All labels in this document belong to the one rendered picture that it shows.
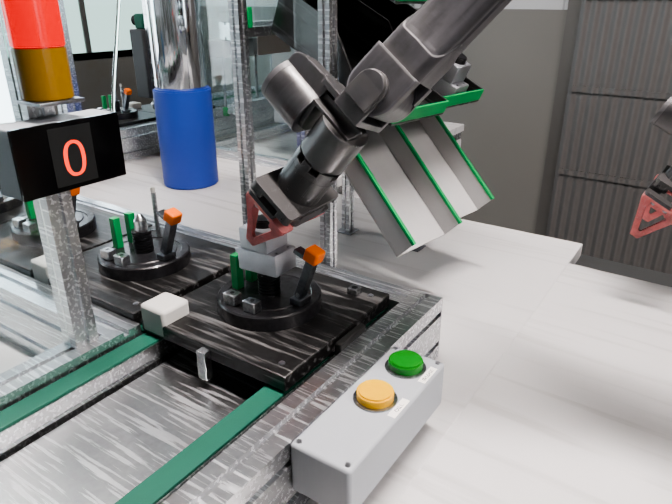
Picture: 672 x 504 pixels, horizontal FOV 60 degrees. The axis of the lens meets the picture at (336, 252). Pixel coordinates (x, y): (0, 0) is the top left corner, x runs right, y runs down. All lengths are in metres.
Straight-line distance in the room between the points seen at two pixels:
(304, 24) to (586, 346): 0.66
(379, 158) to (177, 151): 0.80
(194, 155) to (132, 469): 1.14
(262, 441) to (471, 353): 0.42
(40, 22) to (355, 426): 0.49
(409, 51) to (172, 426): 0.47
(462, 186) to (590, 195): 2.43
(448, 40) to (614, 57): 2.82
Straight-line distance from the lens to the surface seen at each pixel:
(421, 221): 0.97
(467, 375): 0.87
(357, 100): 0.60
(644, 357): 1.00
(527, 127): 3.59
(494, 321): 1.01
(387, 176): 0.98
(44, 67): 0.65
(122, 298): 0.87
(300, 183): 0.66
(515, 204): 3.71
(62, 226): 0.73
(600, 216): 3.55
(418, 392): 0.66
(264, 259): 0.74
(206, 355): 0.72
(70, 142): 0.66
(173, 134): 1.66
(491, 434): 0.78
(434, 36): 0.61
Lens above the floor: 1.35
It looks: 24 degrees down
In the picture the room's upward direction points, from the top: straight up
